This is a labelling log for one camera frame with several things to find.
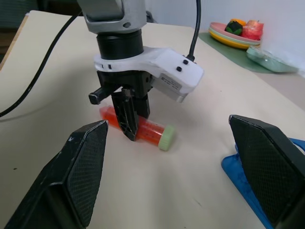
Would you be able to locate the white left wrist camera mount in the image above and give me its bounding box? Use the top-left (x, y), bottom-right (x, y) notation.
top-left (93, 46), bottom-right (205, 104)

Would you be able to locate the yellow plate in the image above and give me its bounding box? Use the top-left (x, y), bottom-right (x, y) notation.
top-left (209, 32), bottom-right (260, 50)

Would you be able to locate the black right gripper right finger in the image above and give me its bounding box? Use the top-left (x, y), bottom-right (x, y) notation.
top-left (228, 114), bottom-right (305, 229)

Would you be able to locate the translucent light green dish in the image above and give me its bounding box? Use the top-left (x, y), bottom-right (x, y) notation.
top-left (246, 46), bottom-right (300, 73)

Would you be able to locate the orange toy fruit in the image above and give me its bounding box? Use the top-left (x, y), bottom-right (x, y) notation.
top-left (230, 18), bottom-right (246, 27)

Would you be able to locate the green table mat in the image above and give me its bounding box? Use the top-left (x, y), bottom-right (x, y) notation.
top-left (198, 32), bottom-right (278, 73)

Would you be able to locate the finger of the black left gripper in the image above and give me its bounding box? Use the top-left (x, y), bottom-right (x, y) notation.
top-left (111, 87), bottom-right (140, 142)
top-left (132, 94), bottom-right (151, 119)

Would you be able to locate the red test tube green cap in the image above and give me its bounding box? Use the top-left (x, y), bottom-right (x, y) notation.
top-left (99, 106), bottom-right (176, 152)

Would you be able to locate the pink plate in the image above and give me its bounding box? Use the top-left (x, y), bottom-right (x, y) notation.
top-left (209, 22), bottom-right (262, 45)

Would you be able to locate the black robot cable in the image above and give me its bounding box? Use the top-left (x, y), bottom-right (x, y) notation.
top-left (0, 10), bottom-right (83, 118)
top-left (185, 0), bottom-right (202, 63)

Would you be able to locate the blue test tube rack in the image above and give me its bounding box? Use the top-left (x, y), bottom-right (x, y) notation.
top-left (221, 137), bottom-right (305, 229)

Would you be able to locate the red toy fruit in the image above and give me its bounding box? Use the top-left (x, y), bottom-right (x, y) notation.
top-left (241, 20), bottom-right (264, 41)

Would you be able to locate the green and black ball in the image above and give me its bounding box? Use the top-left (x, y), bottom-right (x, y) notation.
top-left (224, 21), bottom-right (244, 36)

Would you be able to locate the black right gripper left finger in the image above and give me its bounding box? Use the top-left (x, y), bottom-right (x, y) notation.
top-left (4, 120), bottom-right (109, 229)

